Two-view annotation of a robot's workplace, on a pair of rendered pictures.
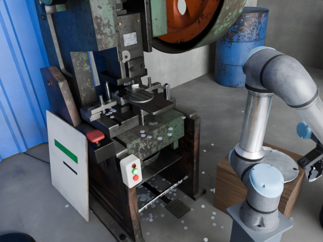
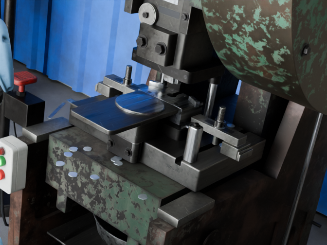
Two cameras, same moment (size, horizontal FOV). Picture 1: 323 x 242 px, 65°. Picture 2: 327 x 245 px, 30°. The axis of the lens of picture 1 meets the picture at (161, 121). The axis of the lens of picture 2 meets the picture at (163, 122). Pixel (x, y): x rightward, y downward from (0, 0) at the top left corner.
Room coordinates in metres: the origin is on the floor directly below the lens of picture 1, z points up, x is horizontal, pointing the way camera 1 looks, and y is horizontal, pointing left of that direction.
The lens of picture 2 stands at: (0.93, -1.29, 1.36)
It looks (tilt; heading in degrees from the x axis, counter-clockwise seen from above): 24 degrees down; 77
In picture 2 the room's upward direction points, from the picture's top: 9 degrees clockwise
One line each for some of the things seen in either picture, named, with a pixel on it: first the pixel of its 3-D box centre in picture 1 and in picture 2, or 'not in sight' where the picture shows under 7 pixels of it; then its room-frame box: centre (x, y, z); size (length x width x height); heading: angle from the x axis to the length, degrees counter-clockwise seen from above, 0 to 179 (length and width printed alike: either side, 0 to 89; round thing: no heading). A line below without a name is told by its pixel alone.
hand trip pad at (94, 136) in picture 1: (96, 141); (21, 88); (0.89, 0.28, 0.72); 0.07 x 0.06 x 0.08; 40
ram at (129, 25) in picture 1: (125, 43); (177, 0); (1.25, 0.15, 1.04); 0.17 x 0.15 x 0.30; 40
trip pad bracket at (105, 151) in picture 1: (104, 159); (23, 126); (0.90, 0.27, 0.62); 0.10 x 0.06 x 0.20; 130
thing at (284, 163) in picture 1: (269, 164); not in sight; (1.09, -0.60, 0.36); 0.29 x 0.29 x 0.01
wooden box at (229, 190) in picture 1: (259, 183); not in sight; (1.13, -0.58, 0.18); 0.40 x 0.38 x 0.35; 48
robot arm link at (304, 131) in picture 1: (316, 130); not in sight; (0.84, -0.62, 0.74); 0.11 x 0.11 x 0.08; 10
